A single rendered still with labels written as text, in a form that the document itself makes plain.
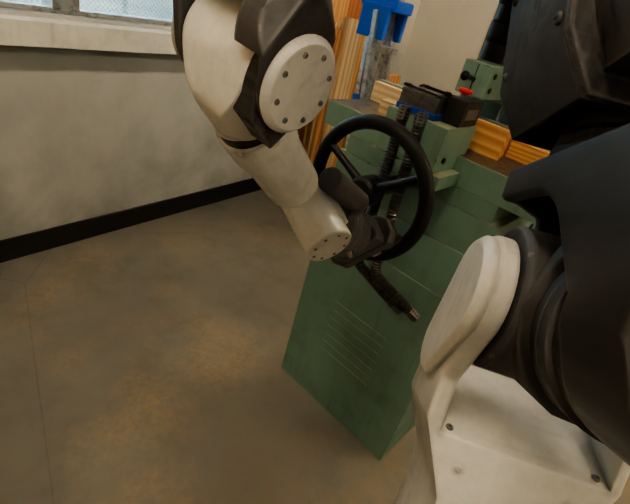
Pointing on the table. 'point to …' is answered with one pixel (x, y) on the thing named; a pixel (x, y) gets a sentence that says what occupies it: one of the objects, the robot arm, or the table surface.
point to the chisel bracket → (482, 87)
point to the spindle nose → (497, 34)
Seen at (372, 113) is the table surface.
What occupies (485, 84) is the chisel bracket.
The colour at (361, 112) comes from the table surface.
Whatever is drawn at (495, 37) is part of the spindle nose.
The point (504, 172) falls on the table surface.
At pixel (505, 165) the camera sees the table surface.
